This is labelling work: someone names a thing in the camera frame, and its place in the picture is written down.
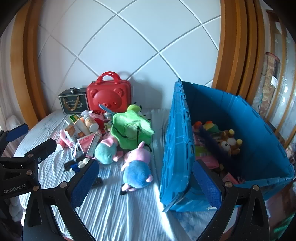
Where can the dark gift box gold ribbon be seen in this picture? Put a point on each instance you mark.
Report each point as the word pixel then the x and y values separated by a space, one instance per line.
pixel 71 104

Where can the yellow-green frog plush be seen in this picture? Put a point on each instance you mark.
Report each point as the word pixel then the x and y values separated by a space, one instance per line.
pixel 134 108

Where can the green yellow box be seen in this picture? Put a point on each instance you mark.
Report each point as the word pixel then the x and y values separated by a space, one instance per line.
pixel 75 118

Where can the pig plush blue body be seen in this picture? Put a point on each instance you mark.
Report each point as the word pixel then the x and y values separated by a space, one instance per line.
pixel 136 173

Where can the brown bear plush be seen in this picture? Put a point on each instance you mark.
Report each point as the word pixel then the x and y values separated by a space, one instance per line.
pixel 227 144

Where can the green one-eyed monster plush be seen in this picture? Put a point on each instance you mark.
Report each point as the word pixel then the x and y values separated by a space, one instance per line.
pixel 108 125

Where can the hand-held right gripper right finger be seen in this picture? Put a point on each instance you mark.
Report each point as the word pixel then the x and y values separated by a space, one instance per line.
pixel 207 185

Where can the pig plush teal dress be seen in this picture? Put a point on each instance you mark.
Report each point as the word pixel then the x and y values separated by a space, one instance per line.
pixel 105 153

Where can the pile of pink packets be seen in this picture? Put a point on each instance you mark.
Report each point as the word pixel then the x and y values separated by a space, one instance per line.
pixel 203 153

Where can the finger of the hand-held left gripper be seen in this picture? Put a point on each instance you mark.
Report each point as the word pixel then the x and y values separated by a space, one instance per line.
pixel 44 148
pixel 17 133

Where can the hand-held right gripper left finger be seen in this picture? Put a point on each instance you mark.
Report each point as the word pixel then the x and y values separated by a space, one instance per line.
pixel 84 183

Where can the white plastic bottle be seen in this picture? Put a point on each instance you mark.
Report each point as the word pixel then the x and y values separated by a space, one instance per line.
pixel 81 126

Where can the pink white box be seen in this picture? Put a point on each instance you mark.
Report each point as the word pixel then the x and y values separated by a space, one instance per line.
pixel 84 142
pixel 93 146

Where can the white cloth-covered desktop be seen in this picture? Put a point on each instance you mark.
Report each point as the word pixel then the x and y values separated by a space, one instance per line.
pixel 115 208

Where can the dark blue fuzzy stick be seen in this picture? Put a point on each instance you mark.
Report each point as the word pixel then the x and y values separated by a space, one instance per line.
pixel 215 148

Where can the pig plush red dress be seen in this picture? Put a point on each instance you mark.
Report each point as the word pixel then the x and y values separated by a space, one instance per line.
pixel 98 122

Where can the white bottle orange label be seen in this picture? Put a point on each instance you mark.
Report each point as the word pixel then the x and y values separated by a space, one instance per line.
pixel 90 122

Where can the rolled patterned rug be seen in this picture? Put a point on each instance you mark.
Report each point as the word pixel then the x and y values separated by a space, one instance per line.
pixel 268 76

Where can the orange green plush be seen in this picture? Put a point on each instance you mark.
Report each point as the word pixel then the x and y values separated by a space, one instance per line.
pixel 209 126

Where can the blue plastic spoon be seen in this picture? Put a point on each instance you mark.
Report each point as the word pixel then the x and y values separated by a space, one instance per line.
pixel 106 109

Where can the red bear suitcase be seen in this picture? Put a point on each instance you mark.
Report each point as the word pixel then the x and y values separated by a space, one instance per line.
pixel 108 95

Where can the clear plastic bag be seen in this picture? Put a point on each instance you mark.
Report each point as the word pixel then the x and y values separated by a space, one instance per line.
pixel 12 120

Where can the wooden door frame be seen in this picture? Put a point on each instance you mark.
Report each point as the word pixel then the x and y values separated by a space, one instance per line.
pixel 25 69
pixel 233 46

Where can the green plush hat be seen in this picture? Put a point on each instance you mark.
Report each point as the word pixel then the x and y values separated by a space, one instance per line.
pixel 129 129

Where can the blue plastic crate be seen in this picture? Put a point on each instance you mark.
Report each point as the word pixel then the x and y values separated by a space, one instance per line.
pixel 175 150

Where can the grey box orange end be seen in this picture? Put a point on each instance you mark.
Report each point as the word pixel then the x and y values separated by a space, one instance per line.
pixel 70 133

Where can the wooden glass partition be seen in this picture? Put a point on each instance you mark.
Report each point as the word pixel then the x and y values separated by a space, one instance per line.
pixel 284 69

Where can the light curtain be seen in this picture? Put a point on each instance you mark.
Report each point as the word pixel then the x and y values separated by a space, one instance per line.
pixel 7 92

